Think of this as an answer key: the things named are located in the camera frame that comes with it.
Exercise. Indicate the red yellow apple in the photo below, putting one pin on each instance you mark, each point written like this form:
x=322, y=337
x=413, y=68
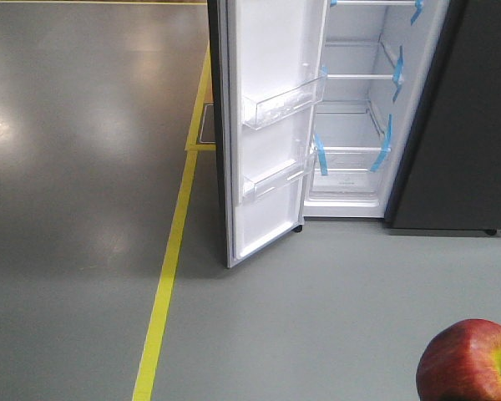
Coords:
x=463, y=362

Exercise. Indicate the white fridge door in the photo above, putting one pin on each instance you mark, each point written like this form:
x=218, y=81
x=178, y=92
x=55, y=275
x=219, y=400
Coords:
x=267, y=80

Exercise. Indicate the lower clear door bin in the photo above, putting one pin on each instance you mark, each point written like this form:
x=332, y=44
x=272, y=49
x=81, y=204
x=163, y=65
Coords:
x=257, y=185

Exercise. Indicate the clear door bin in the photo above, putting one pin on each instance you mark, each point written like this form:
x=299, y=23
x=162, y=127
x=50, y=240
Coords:
x=258, y=113
x=257, y=185

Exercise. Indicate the blue tape strip lower left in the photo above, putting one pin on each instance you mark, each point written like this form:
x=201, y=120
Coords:
x=321, y=155

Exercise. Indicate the blue tape strip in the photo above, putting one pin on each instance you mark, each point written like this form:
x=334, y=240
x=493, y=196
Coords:
x=419, y=5
x=397, y=77
x=385, y=148
x=321, y=155

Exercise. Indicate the middle clear door bin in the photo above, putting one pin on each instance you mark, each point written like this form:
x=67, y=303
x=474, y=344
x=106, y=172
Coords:
x=258, y=113

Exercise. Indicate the blue tape strip lower right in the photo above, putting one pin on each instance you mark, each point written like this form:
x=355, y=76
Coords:
x=385, y=148

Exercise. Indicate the blue tape strip middle right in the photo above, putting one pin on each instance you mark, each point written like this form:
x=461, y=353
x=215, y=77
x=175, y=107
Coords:
x=397, y=77

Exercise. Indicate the yellow floor tape line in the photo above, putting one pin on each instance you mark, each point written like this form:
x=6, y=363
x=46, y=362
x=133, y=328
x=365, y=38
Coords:
x=154, y=337

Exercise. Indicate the blue tape strip upper right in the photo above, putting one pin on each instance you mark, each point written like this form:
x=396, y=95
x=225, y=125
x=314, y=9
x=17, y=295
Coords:
x=419, y=5

